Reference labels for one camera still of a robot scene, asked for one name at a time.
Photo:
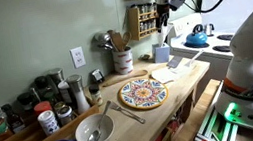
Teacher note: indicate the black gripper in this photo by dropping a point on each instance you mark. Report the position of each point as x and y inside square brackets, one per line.
[163, 15]

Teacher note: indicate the lower wooden spice rack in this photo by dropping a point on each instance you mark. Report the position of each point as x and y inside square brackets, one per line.
[141, 22]

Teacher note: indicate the dark sauce bottle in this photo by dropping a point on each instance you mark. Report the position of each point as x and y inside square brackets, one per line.
[15, 122]

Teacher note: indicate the white electric stove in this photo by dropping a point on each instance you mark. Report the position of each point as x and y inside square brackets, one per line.
[216, 50]

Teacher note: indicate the blue tea kettle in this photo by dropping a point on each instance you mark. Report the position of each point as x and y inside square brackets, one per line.
[197, 36]

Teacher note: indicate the blue tissue box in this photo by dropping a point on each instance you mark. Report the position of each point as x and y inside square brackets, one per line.
[161, 53]

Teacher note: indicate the dark small spatula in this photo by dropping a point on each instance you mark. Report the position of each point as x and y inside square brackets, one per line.
[174, 62]

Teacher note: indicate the white red utensil crock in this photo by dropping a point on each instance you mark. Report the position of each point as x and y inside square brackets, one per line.
[123, 61]

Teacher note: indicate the white folded napkin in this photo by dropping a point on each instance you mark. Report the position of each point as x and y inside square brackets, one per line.
[164, 75]

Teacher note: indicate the steel ladle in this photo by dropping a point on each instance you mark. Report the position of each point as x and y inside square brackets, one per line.
[104, 40]

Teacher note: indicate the colourful patterned round plate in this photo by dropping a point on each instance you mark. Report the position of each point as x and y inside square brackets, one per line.
[143, 94]

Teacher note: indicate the small black timer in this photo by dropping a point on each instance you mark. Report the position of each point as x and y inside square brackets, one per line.
[98, 76]

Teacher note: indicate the metal fork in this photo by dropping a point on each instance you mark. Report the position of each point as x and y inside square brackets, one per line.
[116, 107]

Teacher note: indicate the white ceramic bowl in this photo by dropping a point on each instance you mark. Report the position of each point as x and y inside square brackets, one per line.
[92, 123]

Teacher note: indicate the glass jar with metal lid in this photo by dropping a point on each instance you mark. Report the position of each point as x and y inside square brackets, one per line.
[65, 115]

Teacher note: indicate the metal spoon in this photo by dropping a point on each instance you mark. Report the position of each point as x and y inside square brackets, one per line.
[97, 133]

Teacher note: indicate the red lid jar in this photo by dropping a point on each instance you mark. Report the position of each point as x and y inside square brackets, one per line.
[41, 107]

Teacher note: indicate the white blue salt canister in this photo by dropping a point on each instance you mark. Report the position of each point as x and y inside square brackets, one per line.
[48, 122]

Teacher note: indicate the white wall outlet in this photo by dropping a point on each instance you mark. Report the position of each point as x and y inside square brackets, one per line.
[78, 57]

